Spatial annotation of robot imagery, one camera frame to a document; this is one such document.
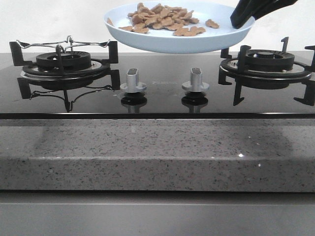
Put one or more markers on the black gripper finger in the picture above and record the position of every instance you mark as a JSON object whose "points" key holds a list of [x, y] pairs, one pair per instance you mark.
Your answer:
{"points": [[246, 9]]}

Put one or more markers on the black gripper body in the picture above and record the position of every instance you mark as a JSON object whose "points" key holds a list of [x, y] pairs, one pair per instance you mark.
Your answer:
{"points": [[275, 6]]}

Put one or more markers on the light blue plate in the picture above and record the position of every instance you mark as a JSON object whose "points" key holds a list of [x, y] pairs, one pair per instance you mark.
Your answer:
{"points": [[163, 41]]}

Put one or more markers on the pile of brown meat pieces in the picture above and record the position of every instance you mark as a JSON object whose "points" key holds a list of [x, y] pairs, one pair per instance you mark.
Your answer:
{"points": [[163, 17]]}

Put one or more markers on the right black burner head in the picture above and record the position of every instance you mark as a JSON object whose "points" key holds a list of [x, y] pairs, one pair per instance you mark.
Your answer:
{"points": [[269, 60]]}

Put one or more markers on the black burner head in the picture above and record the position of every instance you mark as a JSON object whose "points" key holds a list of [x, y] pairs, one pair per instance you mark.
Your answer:
{"points": [[72, 61], [269, 60]]}

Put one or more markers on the right black pan support grate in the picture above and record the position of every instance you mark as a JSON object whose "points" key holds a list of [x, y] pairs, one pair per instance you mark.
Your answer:
{"points": [[237, 69]]}

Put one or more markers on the black pan support grate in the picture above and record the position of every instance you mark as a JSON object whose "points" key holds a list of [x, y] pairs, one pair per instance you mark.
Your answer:
{"points": [[237, 69], [63, 80]]}

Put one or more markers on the black glass gas cooktop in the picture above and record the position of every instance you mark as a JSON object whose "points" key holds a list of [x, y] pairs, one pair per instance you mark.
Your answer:
{"points": [[163, 97]]}

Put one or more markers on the right silver stove knob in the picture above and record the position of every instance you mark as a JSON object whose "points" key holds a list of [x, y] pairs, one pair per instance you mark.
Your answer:
{"points": [[195, 84]]}

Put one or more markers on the silver stove knob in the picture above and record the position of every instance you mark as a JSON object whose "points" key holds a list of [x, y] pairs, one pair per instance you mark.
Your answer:
{"points": [[133, 85], [195, 84]]}

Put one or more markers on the left silver stove knob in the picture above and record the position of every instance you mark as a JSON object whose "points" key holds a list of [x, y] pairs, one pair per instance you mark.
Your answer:
{"points": [[133, 85]]}

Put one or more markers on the left black burner head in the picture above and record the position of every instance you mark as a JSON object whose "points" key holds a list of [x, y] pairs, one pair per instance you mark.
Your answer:
{"points": [[72, 61]]}

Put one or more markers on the left black pan support grate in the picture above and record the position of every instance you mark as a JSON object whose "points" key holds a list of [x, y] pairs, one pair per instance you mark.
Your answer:
{"points": [[63, 80]]}

